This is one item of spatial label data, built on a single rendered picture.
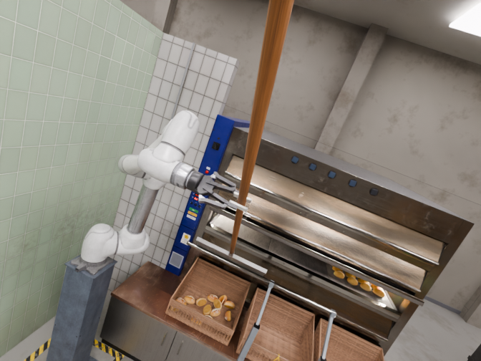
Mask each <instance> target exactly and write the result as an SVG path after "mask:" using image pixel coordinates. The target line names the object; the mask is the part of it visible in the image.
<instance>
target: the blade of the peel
mask: <svg viewBox="0 0 481 361"><path fill-rule="evenodd" d="M196 241H197V244H198V246H200V247H202V248H204V249H207V250H209V251H211V252H213V253H214V254H217V255H219V256H221V257H223V258H225V259H227V260H229V261H232V262H233V263H235V264H237V265H239V266H242V267H244V268H246V269H248V270H250V271H252V272H254V273H256V274H258V275H261V276H263V275H265V274H266V272H267V269H264V268H263V267H260V266H258V265H256V264H254V263H252V262H250V261H248V260H246V259H243V258H241V257H239V256H237V255H235V254H234V255H233V257H231V256H229V255H228V253H229V251H226V250H225V249H222V248H220V247H219V246H216V245H215V244H212V243H210V242H208V241H206V240H204V239H202V238H200V237H197V239H196Z"/></svg>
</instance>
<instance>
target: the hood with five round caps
mask: <svg viewBox="0 0 481 361"><path fill-rule="evenodd" d="M247 139H248V133H247V132H245V131H242V130H241V132H240V135H239V138H238V141H237V143H236V146H235V149H234V151H233V154H235V155H238V156H240V157H242V158H244V157H245V153H246V144H247ZM256 163H257V164H259V165H262V166H263V167H266V168H269V169H271V170H274V171H276V172H278V173H280V174H283V175H286V176H288V177H289V178H292V179H295V180H297V181H300V182H302V183H305V184H306V185H309V186H312V187H314V188H317V189H319V190H320V191H323V192H326V193H328V194H331V195H333V196H336V197H337V198H340V199H343V200H345V201H348V202H350V203H353V204H354V205H357V206H360V207H362V208H365V209H366V210H369V211H371V212H374V213H377V214H379V215H380V216H383V217H386V218H388V219H391V220H393V221H396V222H397V223H400V224H402V225H405V226H408V227H410V228H413V229H414V230H417V231H419V232H422V233H424V234H426V235H428V236H431V237H434V238H436V239H439V240H440V241H443V242H445V243H449V242H450V241H451V240H452V238H453V236H454V235H455V234H456V232H457V230H458V229H459V227H460V226H461V225H462V223H463V221H464V219H462V218H459V217H456V216H453V215H452V214H449V213H446V212H444V211H441V210H439V209H437V208H434V207H431V206H428V205H427V204H424V203H421V202H419V201H416V200H414V199H412V198H409V197H407V196H404V195H402V194H400V193H397V192H394V191H391V190H389V189H387V188H384V187H382V186H379V185H377V184H375V183H372V182H369V181H367V180H364V179H362V178H359V177H357V176H355V175H352V174H350V173H347V172H344V171H342V170H339V169H337V168H334V167H332V166H330V165H327V164H325V163H322V162H320V161H317V160H314V159H313V158H310V157H307V156H305V155H302V154H300V153H297V152H295V151H292V150H289V149H288V148H285V147H282V146H280V145H277V144H275V143H272V142H270V141H267V140H264V139H263V138H261V142H260V145H259V149H258V154H257V158H256Z"/></svg>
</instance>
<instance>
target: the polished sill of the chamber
mask: <svg viewBox="0 0 481 361"><path fill-rule="evenodd" d="M205 229H207V230H209V231H211V232H213V233H215V234H217V235H219V236H222V237H223V238H225V239H227V240H229V241H231V239H232V234H230V233H228V232H227V231H224V230H223V229H220V228H218V227H216V226H214V225H212V224H209V223H208V224H207V225H206V227H205ZM236 243H237V244H238V245H240V246H243V247H245V248H247V249H249V250H251V251H254V252H256V253H257V254H260V255H261V256H264V257H266V258H268V259H270V260H272V261H274V262H277V263H279V264H281V265H283V266H285V267H287V268H290V269H292V270H294V271H296V272H298V273H300V274H303V275H304V276H307V277H308V278H310V279H313V280H315V281H317V282H319V283H321V284H324V285H326V286H328V287H330V288H332V289H335V290H336V291H338V292H341V293H342V294H345V295H347V296H349V297H351V298H353V299H355V300H358V301H360V302H362V303H364V304H366V305H368V306H370V307H373V308H375V309H377V310H379V311H380V312H383V313H385V314H388V315H389V316H391V317H394V318H396V319H399V318H400V314H399V313H398V311H397V310H395V309H392V308H390V307H388V306H386V305H383V304H381V303H379V302H377V301H375V300H373V299H370V298H368V297H366V296H364V295H362V294H360V293H358V292H355V291H353V290H351V289H349V288H347V287H345V286H342V285H340V284H338V283H336V282H334V281H332V280H330V279H327V278H326V277H324V276H321V275H319V274H317V273H315V272H313V271H310V270H308V269H306V268H304V267H302V266H299V265H298V264H295V263H293V262H291V261H289V260H287V259H285V258H282V257H280V256H278V255H276V254H274V253H271V252H269V251H267V250H265V249H263V248H261V247H259V246H256V245H255V244H252V243H250V242H248V241H246V240H244V239H241V238H239V237H238V238H237V241H236Z"/></svg>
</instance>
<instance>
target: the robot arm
mask: <svg viewBox="0 0 481 361"><path fill-rule="evenodd" d="M199 126H200V122H199V120H198V117H197V116H196V115H194V114H193V113H192V112H190V111H187V110H185V111H184V110H183V111H181V112H179V113H178V114H177V115H176V116H175V117H174V118H173V119H172V120H171V121H170V122H169V123H168V124H167V125H166V126H165V127H164V129H163V131H162V135H161V136H160V137H159V138H158V139H157V140H156V141H155V142H153V143H152V144H151V145H150V146H149V147H148V148H146V149H144V150H142V151H141V152H140V154H139V155H123V156H122V157H121V158H120V159H119V162H118V168H119V169H120V171H121V172H123V173H124V174H128V175H131V176H134V177H137V178H142V182H143V184H142V188H141V190H140V194H139V196H138V198H137V202H136V204H135V207H134V210H133V212H132V215H131V218H130V221H129V223H128V224H127V225H125V226H124V227H123V228H122V229H121V230H120V231H114V229H113V228H112V227H111V226H109V225H107V224H103V223H99V224H97V225H95V226H93V227H92V228H91V229H90V230H89V231H88V232H87V234H86V236H85V238H84V241H83V244H82V253H81V256H80V257H78V258H77V259H74V260H72V261H71V264H72V265H75V266H77V268H76V269H75V271H76V272H79V271H82V270H85V271H87V272H89V273H90V274H91V275H95V274H96V273H97V272H98V271H100V270H101V269H103V268H104V267H106V265H108V264H111V263H112V262H113V259H111V258H108V256H111V255H133V254H139V253H142V252H144V251H145V250H146V249H147V248H148V246H149V245H150V238H149V236H148V234H147V233H146V231H145V229H144V226H145V224H146V221H147V218H148V216H149V214H150V211H151V209H152V206H153V204H154V202H155V199H156V197H157V194H158V191H159V190H160V189H161V188H162V187H163V186H164V185H165V184H166V183H170V184H173V185H174V186H177V187H179V188H182V189H183V190H185V189H188V190H190V191H192V192H194V193H197V194H198V195H199V199H198V202H199V203H205V204H208V205H210V206H213V207H216V208H219V209H222V210H225V208H226V207H230V208H232V209H234V210H236V209H237V208H238V209H240V210H242V211H244V212H247V210H248V208H246V207H245V206H242V205H240V204H238V203H236V202H234V201H232V200H230V201H227V200H225V199H224V198H222V197H221V196H219V195H218V194H217V193H214V191H213V190H214V189H216V190H217V189H218V190H221V191H225V192H228V193H232V194H233V196H234V197H236V198H238V194H239V191H237V190H236V189H235V187H236V184H234V183H233V182H231V181H229V180H227V179H225V178H224V177H222V176H220V175H218V173H217V172H214V173H213V174H212V175H211V176H209V175H204V174H202V173H200V172H197V171H196V170H195V169H194V168H193V167H191V166H189V165H186V164H184V163H182V161H183V158H184V156H185V154H186V153H187V151H188V150H189V149H190V147H191V145H192V144H193V142H194V140H195V138H196V135H197V134H198V130H199ZM213 178H214V179H216V180H218V181H220V182H221V183H223V184H225V185H227V186H224V185H221V184H218V183H216V182H214V181H213ZM207 195H209V196H210V197H212V198H214V199H215V200H217V201H219V202H221V203H218V202H215V201H212V200H210V199H207V198H205V197H203V196H207Z"/></svg>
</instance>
